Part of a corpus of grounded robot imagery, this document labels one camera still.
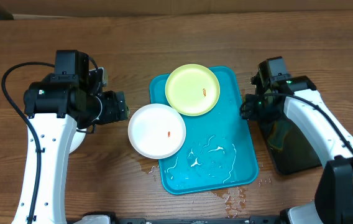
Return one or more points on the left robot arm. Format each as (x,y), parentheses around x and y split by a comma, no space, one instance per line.
(57,116)

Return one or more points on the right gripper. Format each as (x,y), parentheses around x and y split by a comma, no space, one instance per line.
(251,112)

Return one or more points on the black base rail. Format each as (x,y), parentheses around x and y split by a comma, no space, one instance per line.
(111,218)

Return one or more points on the green yellow sponge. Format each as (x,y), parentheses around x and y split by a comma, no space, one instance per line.
(278,134)

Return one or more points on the black water tray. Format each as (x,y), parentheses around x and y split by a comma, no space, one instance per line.
(297,154)

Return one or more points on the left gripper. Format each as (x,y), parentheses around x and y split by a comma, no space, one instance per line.
(118,110)

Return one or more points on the light green plate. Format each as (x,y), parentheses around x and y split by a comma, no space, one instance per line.
(192,90)

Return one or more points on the teal plastic tray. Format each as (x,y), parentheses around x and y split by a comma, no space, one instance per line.
(218,151)

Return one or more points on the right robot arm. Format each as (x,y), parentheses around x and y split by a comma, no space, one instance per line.
(298,100)

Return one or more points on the white plate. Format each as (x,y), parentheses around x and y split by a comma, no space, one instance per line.
(156,131)
(77,140)

